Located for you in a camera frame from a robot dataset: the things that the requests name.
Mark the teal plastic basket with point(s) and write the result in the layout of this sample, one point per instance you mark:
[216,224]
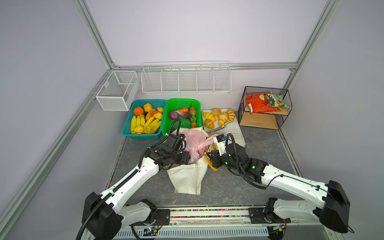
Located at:
[158,106]

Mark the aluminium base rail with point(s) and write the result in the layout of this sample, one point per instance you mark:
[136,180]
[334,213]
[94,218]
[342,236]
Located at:
[278,212]

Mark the white bread tray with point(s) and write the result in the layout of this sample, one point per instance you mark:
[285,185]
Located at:
[232,117]

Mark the white canvas tote bag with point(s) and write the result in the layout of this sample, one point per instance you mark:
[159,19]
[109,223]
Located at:
[187,179]

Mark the yellow toy banana bunch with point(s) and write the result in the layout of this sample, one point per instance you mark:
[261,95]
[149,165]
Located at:
[152,125]

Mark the striped toy bread roll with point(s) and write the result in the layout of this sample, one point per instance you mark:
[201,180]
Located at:
[209,124]

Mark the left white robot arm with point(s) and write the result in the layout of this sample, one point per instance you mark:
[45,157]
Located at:
[117,195]

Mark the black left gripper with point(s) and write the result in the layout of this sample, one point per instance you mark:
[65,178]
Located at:
[185,158]

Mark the toy croissant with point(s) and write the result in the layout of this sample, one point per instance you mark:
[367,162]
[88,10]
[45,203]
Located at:
[223,118]

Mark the pink plastic grocery bag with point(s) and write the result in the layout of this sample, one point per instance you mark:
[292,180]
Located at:
[197,141]

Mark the brown toy potato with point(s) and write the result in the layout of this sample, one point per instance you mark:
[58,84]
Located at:
[192,111]

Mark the white mesh wall basket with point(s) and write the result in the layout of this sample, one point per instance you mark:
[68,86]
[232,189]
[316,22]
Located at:
[118,91]

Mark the black wire snack rack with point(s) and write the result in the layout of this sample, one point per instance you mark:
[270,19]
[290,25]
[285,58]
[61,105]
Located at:
[273,120]

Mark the orange toy tangerine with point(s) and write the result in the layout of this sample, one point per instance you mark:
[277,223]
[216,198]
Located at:
[138,111]

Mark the metal bread tongs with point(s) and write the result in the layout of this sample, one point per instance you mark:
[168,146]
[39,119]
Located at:
[231,127]

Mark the striped toy bread loaf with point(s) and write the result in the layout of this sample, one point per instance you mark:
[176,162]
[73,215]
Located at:
[209,116]

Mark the red chip bag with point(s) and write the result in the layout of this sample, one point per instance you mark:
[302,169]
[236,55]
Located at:
[258,104]

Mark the purple toy sweet potato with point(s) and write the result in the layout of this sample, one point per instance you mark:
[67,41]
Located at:
[184,115]

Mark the yellow toy lemon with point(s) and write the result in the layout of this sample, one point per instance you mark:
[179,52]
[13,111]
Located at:
[158,115]

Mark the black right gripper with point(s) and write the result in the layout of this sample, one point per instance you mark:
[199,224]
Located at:
[216,158]

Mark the yellow-orange toy citrus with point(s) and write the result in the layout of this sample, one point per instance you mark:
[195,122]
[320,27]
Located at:
[148,107]

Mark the white wire wall shelf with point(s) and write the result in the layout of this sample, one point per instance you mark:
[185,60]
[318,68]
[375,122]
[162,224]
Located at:
[186,77]

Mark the yellow toy pear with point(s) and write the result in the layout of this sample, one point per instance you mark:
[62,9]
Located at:
[139,129]

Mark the toy bread bun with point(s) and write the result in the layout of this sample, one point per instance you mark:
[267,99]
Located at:
[216,111]

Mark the green snack bag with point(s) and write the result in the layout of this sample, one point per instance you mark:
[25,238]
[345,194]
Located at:
[276,100]

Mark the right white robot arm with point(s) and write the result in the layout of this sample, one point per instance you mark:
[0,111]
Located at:
[328,201]

